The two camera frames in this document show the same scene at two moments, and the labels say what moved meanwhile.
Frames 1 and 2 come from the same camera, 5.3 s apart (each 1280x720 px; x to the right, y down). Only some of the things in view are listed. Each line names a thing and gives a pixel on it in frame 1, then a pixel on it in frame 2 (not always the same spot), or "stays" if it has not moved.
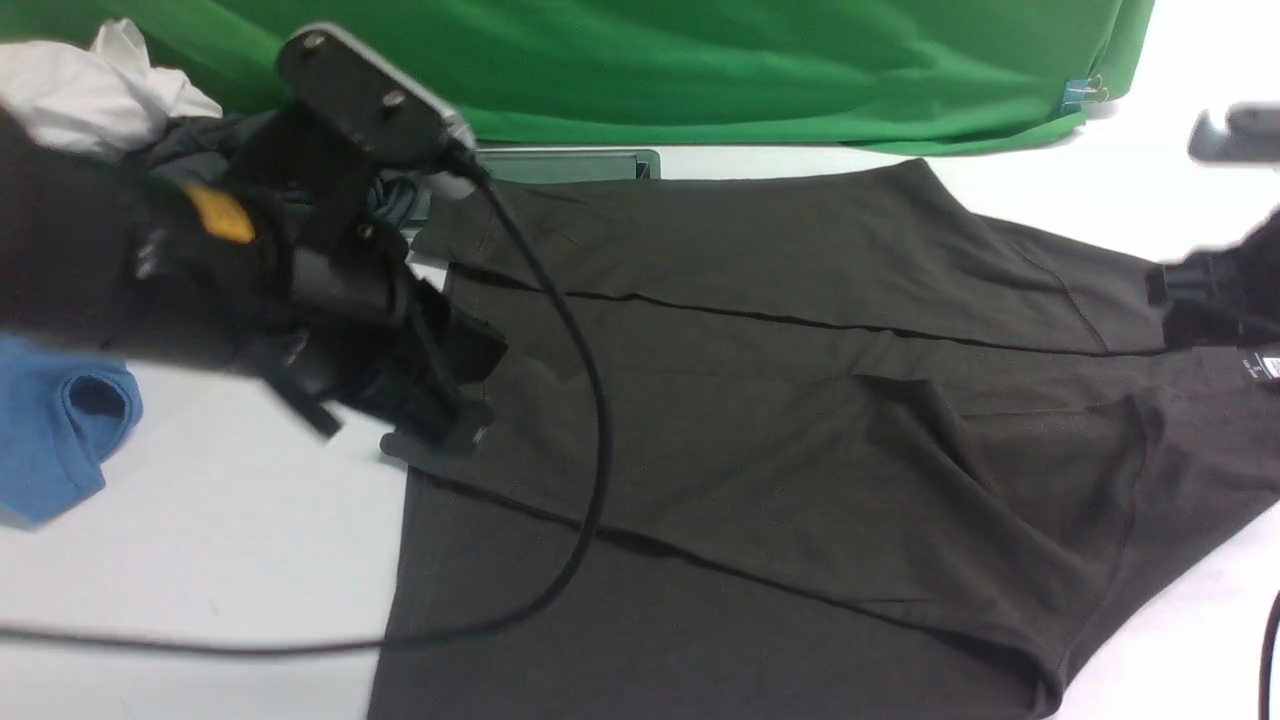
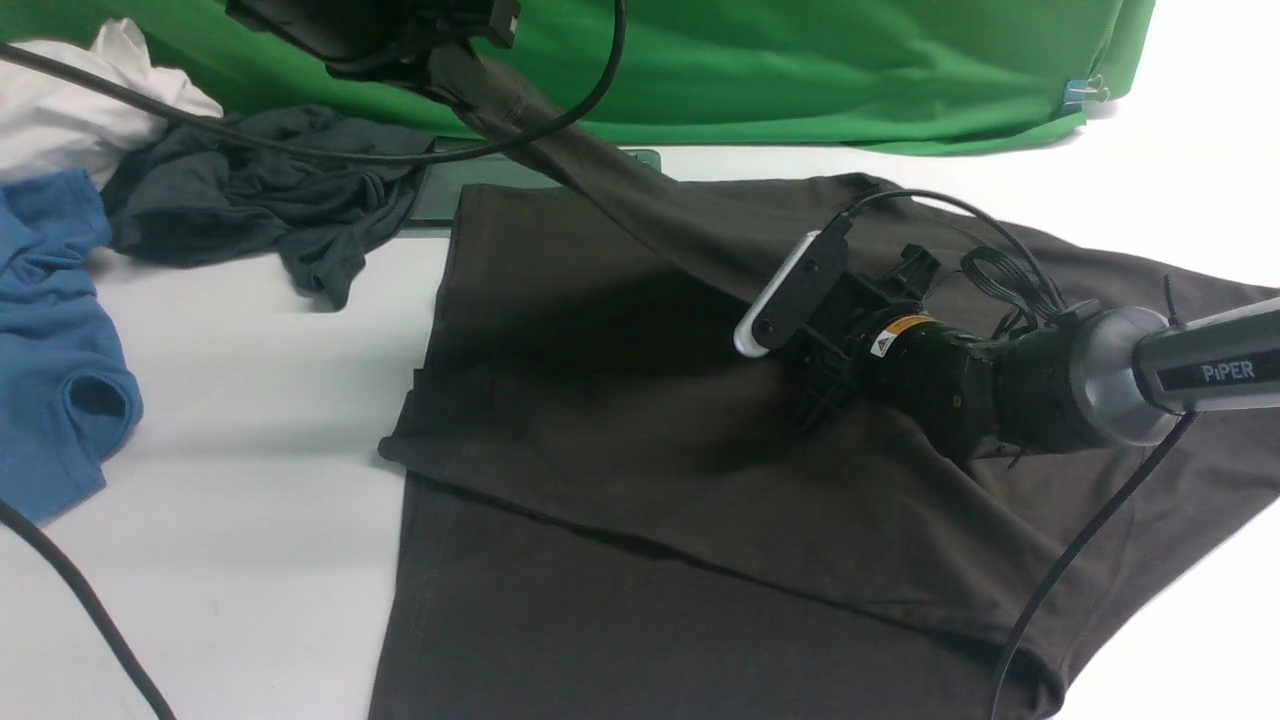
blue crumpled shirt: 58,416 stays
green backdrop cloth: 849,75 stays
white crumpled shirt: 108,97 stays
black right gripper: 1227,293 → 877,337
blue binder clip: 1081,92 stays
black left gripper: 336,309 → 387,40
